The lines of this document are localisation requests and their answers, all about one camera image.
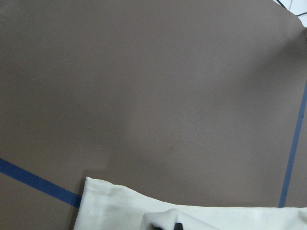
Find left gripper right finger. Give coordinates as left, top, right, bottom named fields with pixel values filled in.
left=174, top=223, right=183, bottom=230

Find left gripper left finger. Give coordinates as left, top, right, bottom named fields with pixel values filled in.
left=150, top=224, right=163, bottom=230

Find cream long-sleeve cat shirt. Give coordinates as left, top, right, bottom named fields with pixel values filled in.
left=74, top=177, right=307, bottom=230

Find blue tape grid lines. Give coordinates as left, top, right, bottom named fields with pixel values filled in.
left=0, top=86, right=307, bottom=208

